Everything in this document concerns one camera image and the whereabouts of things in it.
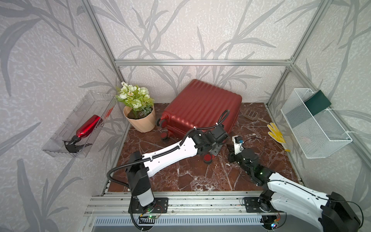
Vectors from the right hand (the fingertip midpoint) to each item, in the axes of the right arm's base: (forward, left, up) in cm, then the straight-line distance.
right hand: (228, 144), depth 82 cm
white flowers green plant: (+23, +53, +15) cm, 60 cm away
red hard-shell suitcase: (+20, +16, +11) cm, 28 cm away
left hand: (-4, +9, +5) cm, 11 cm away
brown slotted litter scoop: (+32, -26, -12) cm, 43 cm away
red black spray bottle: (-5, +68, +22) cm, 72 cm away
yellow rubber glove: (+15, -39, -14) cm, 44 cm away
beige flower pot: (+15, +52, +4) cm, 55 cm away
